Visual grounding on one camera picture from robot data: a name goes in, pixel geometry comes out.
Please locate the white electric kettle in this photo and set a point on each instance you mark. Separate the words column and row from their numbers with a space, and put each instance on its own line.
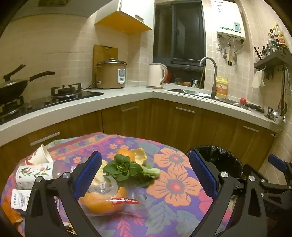
column 155, row 76

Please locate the small cup on windowsill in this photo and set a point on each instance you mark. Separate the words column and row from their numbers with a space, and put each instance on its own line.
column 194, row 83

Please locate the floral print drink can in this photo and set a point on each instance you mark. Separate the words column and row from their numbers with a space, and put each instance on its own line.
column 34, row 174

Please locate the red plastic container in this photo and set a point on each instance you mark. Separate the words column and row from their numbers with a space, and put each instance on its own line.
column 168, row 77

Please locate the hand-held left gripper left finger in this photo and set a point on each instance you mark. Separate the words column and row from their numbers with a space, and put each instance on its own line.
column 87, row 175

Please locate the white wall socket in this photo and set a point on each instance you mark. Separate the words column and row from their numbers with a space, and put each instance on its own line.
column 218, row 47

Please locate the black wok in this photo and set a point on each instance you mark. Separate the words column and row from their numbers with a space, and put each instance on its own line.
column 11, row 88

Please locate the metal ladle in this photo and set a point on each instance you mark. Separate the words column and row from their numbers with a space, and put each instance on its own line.
column 276, row 113

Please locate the black slotted spatula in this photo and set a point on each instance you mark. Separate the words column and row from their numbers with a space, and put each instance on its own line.
column 269, row 111

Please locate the small orange peel piece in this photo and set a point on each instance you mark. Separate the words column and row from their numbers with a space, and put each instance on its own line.
column 11, row 212

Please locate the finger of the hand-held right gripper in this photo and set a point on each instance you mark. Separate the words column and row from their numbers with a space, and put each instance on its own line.
column 277, row 162
column 273, row 189

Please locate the brown rice cooker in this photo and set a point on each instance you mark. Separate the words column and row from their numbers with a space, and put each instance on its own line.
column 109, row 75

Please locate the white wall cabinet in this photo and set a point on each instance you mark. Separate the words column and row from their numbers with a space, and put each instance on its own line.
column 134, row 11

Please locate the plastic bag with orange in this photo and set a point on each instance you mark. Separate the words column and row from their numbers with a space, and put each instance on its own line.
column 127, row 191

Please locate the yellow detergent bottle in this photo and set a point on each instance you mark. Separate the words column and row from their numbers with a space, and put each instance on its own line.
column 222, row 88

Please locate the black gas stove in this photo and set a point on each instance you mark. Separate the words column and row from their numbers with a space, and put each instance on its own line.
column 68, row 94

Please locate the wooden cutting board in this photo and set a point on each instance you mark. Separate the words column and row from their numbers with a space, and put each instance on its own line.
column 102, row 53

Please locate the white paper cup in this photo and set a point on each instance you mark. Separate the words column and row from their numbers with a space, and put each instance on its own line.
column 37, row 156

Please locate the green bok choy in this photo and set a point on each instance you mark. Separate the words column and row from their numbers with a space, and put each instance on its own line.
column 127, row 169

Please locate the white water heater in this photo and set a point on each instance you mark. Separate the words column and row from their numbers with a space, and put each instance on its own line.
column 225, row 18

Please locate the white tissue packet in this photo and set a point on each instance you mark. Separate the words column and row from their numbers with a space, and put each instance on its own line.
column 20, row 199

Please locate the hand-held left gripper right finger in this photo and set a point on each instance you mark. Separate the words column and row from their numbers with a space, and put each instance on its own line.
column 203, row 175

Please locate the wooden stick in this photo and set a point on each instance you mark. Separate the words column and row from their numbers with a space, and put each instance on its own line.
column 202, row 77

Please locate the steel sink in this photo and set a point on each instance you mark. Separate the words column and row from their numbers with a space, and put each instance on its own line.
column 189, row 92

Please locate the floral tablecloth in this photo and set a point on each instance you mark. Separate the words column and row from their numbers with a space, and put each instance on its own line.
column 173, row 159

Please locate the dark chopsticks bundle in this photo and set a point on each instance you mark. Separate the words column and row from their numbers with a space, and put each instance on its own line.
column 258, row 53

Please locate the row of seasoning bottles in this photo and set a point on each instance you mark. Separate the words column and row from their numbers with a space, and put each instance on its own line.
column 277, row 42

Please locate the red tomato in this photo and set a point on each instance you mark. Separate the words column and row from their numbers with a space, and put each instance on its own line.
column 242, row 101

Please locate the grey range hood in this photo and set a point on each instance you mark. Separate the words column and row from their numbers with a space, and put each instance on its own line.
column 34, row 9

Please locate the black-lined trash bin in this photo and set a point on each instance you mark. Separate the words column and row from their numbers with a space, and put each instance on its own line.
column 219, row 157

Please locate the white rag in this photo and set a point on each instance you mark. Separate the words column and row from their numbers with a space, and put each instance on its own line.
column 257, row 78

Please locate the large orange peel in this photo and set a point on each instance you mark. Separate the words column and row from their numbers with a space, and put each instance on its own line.
column 100, row 205

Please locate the wooden base cabinets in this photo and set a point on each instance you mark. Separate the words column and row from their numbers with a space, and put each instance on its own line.
column 159, row 118

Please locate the dark window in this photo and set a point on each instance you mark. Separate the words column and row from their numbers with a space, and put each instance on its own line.
column 180, row 32

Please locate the metal faucet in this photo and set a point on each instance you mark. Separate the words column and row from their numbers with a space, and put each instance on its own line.
column 214, row 77

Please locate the white kitchen countertop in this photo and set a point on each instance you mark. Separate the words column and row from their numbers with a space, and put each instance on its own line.
column 127, row 93

